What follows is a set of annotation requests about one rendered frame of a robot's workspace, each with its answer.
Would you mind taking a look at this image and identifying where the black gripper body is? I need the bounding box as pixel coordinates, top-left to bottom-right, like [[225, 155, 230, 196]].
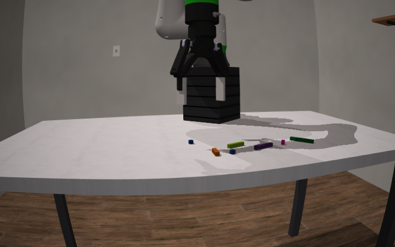
[[188, 24, 216, 58]]

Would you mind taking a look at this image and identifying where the dark green rod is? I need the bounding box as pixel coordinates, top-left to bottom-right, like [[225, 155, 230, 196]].
[[290, 137, 314, 144]]

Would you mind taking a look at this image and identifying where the dark purple rod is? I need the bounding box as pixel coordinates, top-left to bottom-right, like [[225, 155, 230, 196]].
[[254, 142, 273, 150]]

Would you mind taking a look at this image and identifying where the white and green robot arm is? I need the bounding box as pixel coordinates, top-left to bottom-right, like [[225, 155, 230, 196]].
[[155, 0, 230, 67]]

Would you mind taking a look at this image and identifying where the orange rod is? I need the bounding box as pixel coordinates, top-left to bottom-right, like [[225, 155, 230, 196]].
[[212, 148, 219, 156]]

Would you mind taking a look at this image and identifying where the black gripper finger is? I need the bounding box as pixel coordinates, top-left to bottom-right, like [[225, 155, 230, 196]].
[[170, 39, 206, 105], [205, 43, 230, 101]]

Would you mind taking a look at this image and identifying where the lime green rod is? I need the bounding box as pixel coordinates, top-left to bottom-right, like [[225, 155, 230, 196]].
[[227, 141, 244, 149]]

